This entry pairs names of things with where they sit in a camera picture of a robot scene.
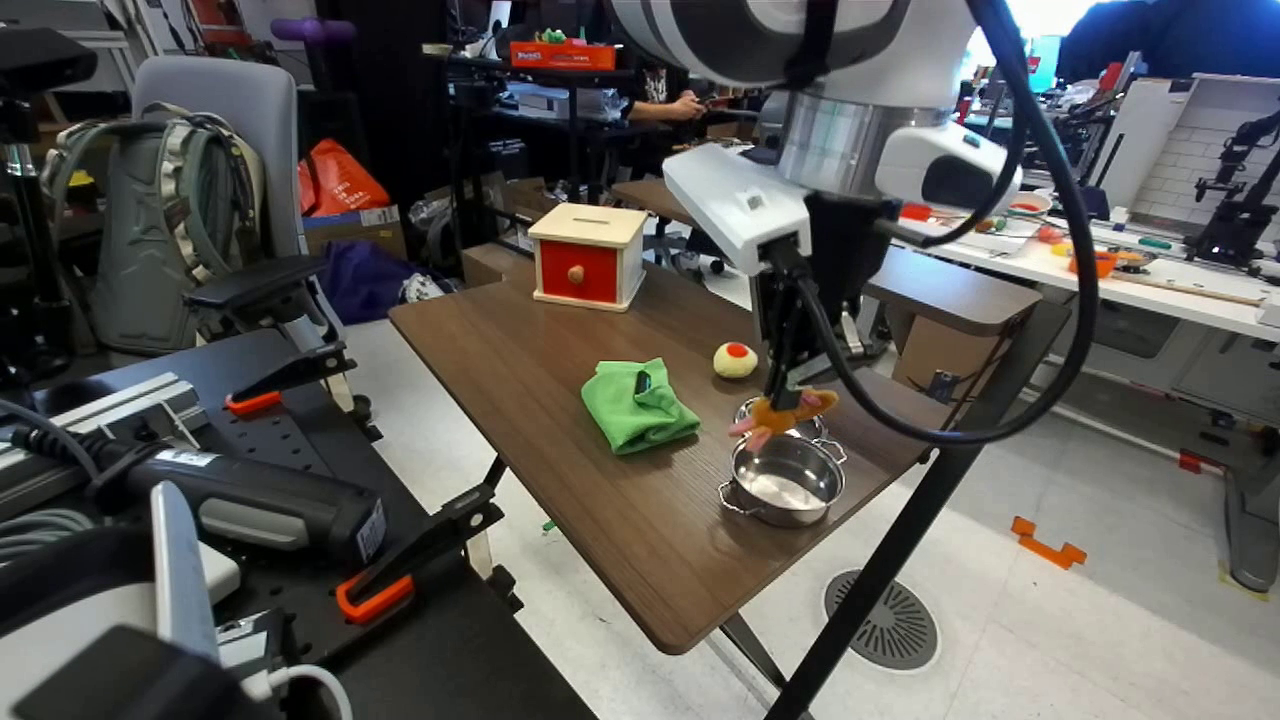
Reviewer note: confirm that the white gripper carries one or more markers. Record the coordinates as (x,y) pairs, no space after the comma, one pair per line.
(741,205)

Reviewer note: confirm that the orange teddy bear toy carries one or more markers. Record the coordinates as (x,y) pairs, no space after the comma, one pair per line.
(785,410)

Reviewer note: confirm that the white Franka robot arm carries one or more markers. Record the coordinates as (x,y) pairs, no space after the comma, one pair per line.
(744,36)

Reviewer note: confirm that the silver metal pot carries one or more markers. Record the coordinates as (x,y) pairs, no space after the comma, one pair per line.
(785,482)

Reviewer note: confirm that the yellow ball with red dot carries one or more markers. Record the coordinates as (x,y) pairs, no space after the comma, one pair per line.
(733,362)

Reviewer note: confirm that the cardboard box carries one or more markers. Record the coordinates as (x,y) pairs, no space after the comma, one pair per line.
(941,352)

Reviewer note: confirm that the green folded cloth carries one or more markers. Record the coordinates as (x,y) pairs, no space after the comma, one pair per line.
(637,406)

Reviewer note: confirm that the red block on white table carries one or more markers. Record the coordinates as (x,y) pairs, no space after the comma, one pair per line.
(913,211)

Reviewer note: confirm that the wooden box with red drawer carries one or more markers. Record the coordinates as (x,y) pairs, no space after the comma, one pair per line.
(587,259)

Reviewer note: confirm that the seated person in black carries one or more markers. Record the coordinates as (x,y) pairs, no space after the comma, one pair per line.
(661,105)

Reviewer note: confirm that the round metal floor drain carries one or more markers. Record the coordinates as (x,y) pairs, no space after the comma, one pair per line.
(885,623)

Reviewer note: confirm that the orange block on white table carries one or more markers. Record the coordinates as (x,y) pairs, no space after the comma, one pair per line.
(1092,261)

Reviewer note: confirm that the orange floor marker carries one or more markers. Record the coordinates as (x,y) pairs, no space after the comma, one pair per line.
(1050,545)

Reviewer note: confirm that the orange box on shelf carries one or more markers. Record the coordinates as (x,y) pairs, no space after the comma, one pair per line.
(560,54)

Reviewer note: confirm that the white work table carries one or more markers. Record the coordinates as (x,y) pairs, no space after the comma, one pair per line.
(1175,287)

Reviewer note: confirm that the purple fabric bag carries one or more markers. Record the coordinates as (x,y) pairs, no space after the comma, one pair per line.
(362,281)

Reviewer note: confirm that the white slanted board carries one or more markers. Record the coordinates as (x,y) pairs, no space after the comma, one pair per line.
(1187,143)

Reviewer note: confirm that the orange bag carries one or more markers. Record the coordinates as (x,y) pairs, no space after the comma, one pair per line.
(343,181)

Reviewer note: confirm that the black machine stand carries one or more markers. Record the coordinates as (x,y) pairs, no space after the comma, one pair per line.
(1240,214)

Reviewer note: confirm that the person in dark blue shirt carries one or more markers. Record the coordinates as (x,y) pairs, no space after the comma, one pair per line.
(1187,33)

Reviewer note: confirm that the black handheld tool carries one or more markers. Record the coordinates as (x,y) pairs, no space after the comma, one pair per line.
(252,501)

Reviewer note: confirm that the grey office chair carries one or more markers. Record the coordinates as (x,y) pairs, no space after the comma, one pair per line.
(225,102)

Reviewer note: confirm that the white flat blade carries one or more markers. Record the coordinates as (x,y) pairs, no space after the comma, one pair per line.
(181,573)

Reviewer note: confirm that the grey backpack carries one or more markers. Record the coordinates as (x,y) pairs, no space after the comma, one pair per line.
(140,243)

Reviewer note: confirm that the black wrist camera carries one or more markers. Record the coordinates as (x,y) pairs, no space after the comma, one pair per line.
(851,237)

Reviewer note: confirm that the black camera stand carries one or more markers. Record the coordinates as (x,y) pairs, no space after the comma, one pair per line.
(24,201)

